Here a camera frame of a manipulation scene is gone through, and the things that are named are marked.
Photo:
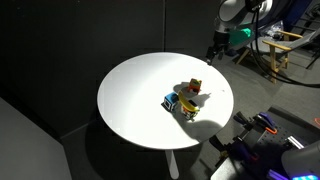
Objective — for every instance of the wooden folding chair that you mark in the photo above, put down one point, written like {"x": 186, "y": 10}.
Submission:
{"x": 283, "y": 46}

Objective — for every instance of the silver aluminium rail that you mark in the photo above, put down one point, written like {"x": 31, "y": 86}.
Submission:
{"x": 296, "y": 141}

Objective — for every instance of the black bar clamp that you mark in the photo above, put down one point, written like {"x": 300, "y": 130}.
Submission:
{"x": 248, "y": 121}

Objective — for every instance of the purple clamp orange tip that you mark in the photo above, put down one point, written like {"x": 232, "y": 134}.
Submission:
{"x": 267, "y": 122}

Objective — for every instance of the blue topped patterned cube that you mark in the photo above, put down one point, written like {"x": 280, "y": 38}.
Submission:
{"x": 171, "y": 100}

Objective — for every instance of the orange plushy number cube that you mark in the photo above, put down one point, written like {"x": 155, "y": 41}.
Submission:
{"x": 194, "y": 85}

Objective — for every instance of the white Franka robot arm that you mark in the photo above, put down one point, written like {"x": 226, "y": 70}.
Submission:
{"x": 238, "y": 13}

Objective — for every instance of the yellow banana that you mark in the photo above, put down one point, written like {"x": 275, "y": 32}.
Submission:
{"x": 186, "y": 102}

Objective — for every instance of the white robot base blue light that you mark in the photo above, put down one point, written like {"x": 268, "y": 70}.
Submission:
{"x": 301, "y": 163}

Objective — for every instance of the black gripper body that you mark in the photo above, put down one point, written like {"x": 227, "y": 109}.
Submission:
{"x": 218, "y": 45}

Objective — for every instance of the white table base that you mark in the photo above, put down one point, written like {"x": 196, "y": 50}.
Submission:
{"x": 172, "y": 165}

